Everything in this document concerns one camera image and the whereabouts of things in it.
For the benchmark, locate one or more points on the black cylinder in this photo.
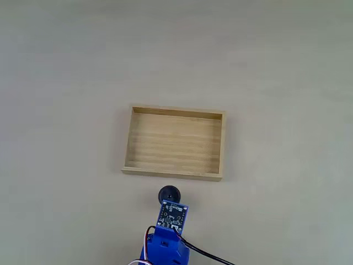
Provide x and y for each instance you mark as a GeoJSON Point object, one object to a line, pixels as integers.
{"type": "Point", "coordinates": [166, 191]}

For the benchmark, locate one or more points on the shallow wooden box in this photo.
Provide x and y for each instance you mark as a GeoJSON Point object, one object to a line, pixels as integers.
{"type": "Point", "coordinates": [173, 143]}

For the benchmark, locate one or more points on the blue camera circuit board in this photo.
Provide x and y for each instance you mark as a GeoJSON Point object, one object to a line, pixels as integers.
{"type": "Point", "coordinates": [172, 216]}

